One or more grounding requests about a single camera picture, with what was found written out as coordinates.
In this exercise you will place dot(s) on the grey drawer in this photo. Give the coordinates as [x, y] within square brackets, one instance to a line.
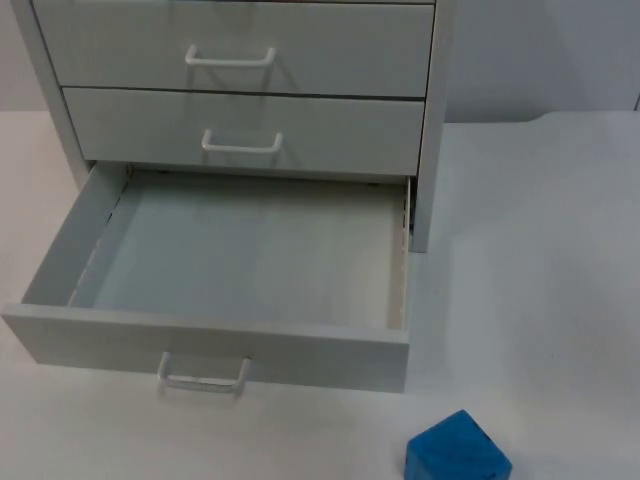
[225, 260]

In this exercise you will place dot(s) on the blue cube block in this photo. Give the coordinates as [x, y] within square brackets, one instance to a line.
[457, 447]

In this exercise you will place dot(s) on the grey chest of drawers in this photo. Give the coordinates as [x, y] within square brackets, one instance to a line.
[250, 60]

